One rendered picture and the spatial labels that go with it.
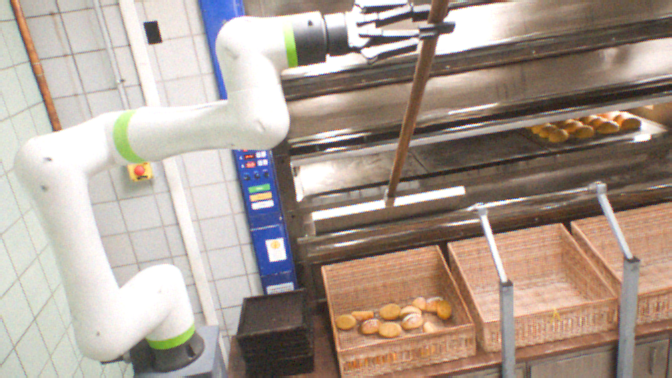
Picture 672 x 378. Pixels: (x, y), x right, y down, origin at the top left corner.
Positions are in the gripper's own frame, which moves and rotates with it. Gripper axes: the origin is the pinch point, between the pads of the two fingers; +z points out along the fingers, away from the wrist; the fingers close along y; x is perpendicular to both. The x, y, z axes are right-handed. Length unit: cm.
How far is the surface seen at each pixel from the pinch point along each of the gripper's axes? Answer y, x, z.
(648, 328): 58, -142, 99
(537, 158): -22, -142, 79
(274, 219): -16, -145, -43
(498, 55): -59, -110, 62
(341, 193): -22, -143, -12
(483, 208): 4, -115, 38
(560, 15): -68, -102, 88
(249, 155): -38, -125, -48
